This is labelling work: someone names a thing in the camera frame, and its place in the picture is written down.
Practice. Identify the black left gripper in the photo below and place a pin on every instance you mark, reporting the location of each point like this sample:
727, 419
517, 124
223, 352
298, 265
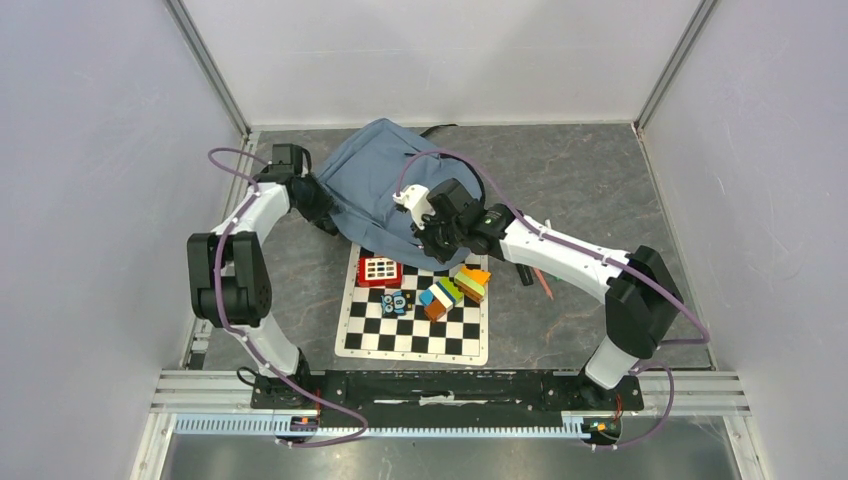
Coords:
318, 214

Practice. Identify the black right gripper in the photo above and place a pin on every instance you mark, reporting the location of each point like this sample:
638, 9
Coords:
441, 255

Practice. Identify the blue grey backpack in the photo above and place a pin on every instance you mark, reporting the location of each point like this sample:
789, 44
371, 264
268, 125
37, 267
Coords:
361, 176

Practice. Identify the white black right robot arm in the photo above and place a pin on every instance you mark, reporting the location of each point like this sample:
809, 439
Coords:
640, 298

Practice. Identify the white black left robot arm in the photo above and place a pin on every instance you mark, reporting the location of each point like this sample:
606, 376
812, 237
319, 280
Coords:
229, 280

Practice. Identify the multicolour toy brick stack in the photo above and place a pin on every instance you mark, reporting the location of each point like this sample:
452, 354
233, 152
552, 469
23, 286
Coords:
466, 288

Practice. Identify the purple highlighter marker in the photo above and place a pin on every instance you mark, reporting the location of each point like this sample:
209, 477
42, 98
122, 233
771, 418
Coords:
525, 274

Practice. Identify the red toy block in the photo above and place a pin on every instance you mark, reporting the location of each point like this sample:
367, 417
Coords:
379, 271

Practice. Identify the blue owl toy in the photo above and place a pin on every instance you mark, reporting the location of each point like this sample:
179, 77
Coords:
398, 303

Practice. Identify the black white chess mat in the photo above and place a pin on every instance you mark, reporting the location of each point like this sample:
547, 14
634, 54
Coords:
363, 331

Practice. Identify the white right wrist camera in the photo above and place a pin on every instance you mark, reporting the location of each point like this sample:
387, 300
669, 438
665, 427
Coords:
414, 200

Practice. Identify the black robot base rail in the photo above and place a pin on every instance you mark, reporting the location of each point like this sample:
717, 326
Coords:
447, 400

